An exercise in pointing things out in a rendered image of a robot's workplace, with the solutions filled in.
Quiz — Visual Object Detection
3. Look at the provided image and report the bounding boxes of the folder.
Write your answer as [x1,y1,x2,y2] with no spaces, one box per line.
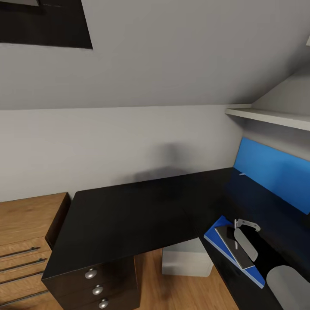
[204,216,265,288]

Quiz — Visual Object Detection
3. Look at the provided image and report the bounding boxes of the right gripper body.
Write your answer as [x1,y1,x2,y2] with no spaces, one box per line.
[226,226,236,241]

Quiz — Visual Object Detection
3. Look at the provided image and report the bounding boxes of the notebook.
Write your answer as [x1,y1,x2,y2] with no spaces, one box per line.
[215,224,255,270]

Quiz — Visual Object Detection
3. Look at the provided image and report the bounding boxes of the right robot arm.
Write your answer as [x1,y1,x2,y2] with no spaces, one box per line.
[226,219,310,310]

